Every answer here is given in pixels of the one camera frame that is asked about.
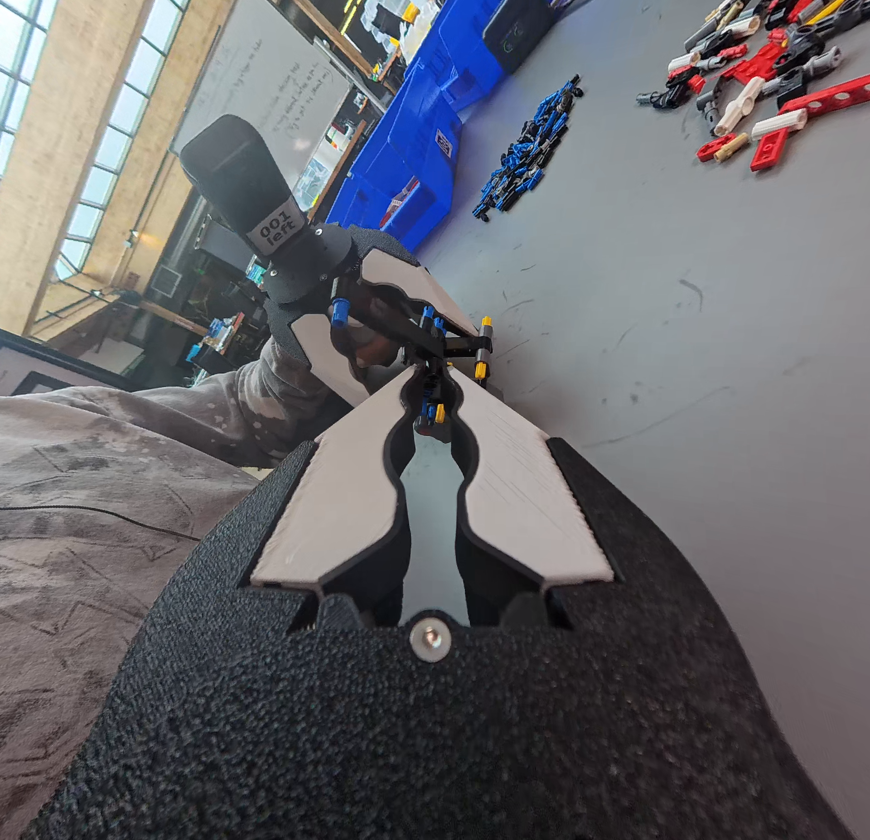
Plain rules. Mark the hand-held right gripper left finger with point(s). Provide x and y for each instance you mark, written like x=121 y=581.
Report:
x=333 y=500

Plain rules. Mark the black power bank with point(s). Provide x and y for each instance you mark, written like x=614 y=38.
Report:
x=520 y=24

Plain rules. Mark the black toy brick beam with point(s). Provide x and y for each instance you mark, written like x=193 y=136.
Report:
x=408 y=330

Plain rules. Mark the person's left hand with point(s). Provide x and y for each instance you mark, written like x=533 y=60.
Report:
x=372 y=354

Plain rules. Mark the long red holed beam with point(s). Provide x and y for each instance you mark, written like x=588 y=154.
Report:
x=836 y=99

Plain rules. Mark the tall window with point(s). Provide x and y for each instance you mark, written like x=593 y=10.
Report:
x=20 y=51
x=129 y=106

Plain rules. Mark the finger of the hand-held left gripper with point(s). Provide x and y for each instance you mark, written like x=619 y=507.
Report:
x=319 y=344
x=414 y=279

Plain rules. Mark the blue plastic bin with label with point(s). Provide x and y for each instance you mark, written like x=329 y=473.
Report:
x=401 y=147

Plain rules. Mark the person's grey hoodie torso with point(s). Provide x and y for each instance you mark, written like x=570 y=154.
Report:
x=102 y=582

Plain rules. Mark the pile of mixed toy parts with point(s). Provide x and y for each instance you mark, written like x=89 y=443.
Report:
x=761 y=45

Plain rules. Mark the cluttered wooden workbench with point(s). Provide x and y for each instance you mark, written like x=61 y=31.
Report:
x=204 y=330

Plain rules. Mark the pile of blue black pins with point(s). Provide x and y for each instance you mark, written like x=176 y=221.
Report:
x=530 y=147

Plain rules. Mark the wooden table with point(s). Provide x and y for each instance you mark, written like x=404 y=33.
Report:
x=312 y=7

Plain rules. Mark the grey desk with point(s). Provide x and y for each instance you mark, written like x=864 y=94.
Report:
x=680 y=310

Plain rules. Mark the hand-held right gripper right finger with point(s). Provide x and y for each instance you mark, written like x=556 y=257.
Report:
x=530 y=507

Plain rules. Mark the white framed panel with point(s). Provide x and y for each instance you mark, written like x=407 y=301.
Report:
x=68 y=364

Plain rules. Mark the stack of clear containers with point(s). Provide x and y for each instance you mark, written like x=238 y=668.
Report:
x=391 y=4

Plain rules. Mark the person's left forearm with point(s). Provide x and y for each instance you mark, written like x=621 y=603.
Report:
x=258 y=405

